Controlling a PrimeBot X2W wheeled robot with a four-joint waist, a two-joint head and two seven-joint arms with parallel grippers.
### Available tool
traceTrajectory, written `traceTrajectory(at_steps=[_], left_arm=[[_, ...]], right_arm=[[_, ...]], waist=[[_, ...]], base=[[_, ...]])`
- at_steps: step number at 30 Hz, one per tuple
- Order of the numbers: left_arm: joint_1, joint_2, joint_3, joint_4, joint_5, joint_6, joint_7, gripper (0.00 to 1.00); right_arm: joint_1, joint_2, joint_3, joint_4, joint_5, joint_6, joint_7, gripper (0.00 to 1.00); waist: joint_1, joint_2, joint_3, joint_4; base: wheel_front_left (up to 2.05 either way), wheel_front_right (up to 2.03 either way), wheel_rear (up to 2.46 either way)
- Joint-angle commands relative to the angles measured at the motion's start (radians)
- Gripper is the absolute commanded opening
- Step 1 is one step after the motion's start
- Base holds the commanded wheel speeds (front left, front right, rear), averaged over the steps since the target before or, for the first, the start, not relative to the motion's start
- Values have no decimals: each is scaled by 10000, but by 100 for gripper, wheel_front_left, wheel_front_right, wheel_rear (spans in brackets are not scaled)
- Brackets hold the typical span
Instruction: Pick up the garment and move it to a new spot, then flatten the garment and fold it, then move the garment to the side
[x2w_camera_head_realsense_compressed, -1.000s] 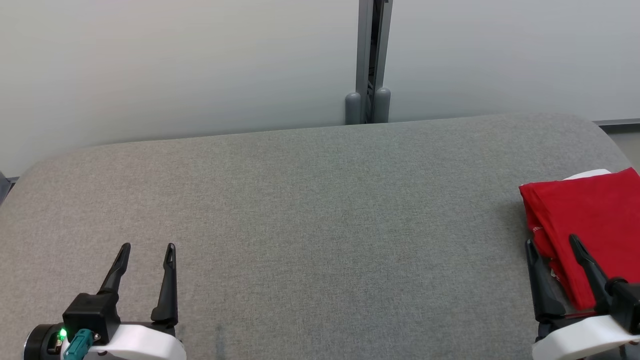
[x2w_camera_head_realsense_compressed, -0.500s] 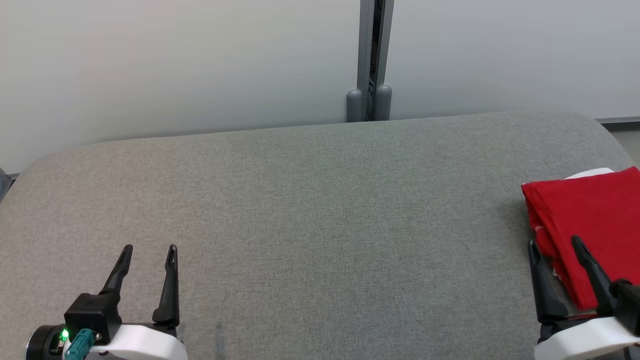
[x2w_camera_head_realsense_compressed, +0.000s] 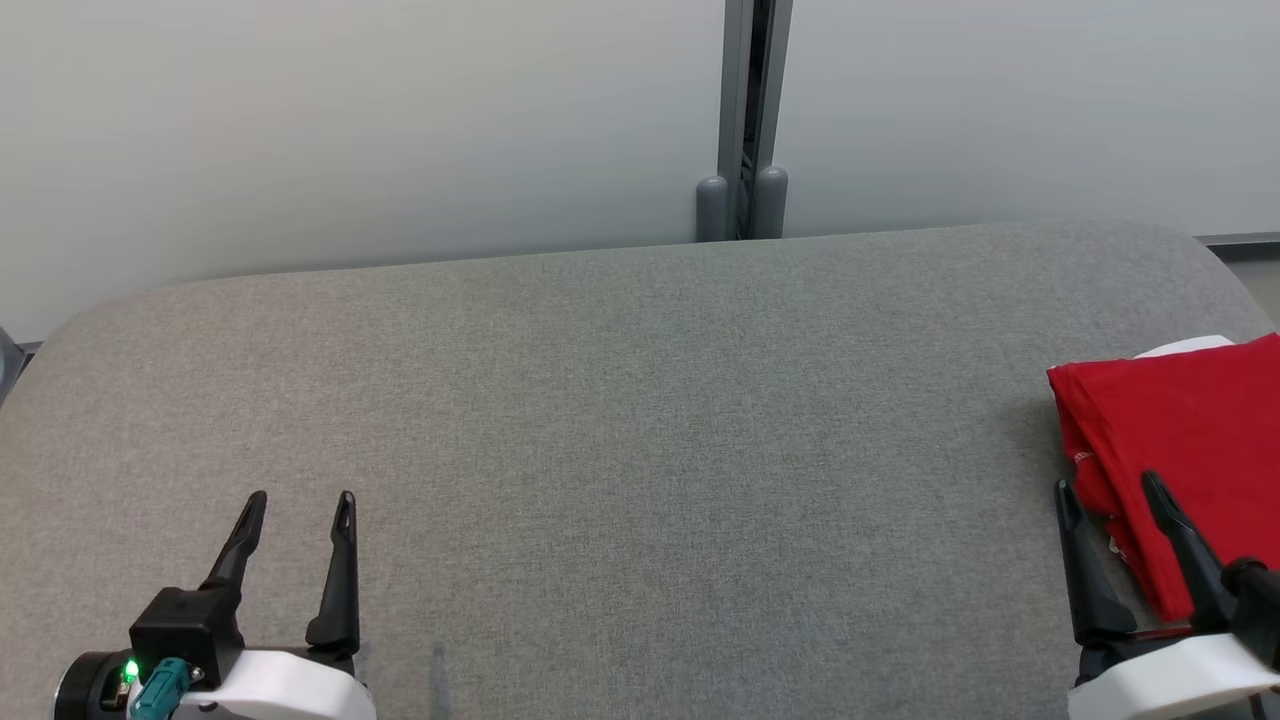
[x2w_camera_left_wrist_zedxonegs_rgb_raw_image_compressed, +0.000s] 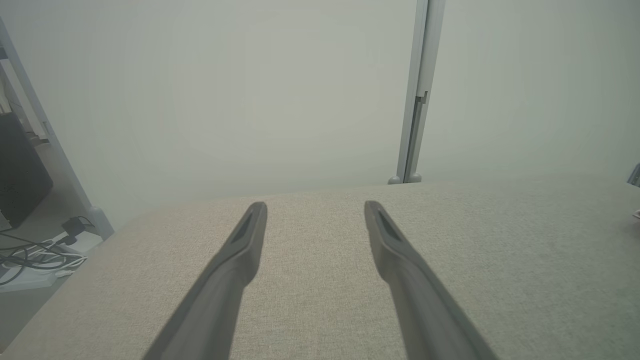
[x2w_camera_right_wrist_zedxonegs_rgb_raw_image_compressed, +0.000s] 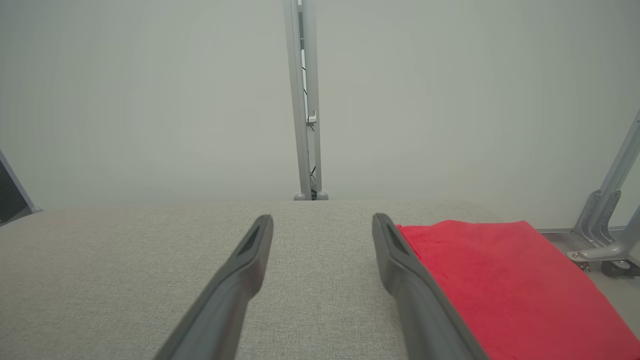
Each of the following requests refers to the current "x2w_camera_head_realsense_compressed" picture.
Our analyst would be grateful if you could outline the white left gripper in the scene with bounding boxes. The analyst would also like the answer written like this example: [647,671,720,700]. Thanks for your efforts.
[169,489,377,720]

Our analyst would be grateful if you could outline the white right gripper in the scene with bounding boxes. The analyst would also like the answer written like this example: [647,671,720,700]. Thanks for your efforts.
[1054,470,1280,720]

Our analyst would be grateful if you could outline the red basketball jersey number 23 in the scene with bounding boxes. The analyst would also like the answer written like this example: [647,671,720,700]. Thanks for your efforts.
[1045,334,1280,624]

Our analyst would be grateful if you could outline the red shorts with white stripes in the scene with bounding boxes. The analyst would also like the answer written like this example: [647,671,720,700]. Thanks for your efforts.
[1134,336,1237,360]

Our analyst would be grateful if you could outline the teal plug left camera cable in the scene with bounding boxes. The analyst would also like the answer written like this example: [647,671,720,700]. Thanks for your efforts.
[124,656,192,720]

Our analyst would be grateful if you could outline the grey metal post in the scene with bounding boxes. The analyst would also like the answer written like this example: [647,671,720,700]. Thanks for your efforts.
[694,0,795,244]

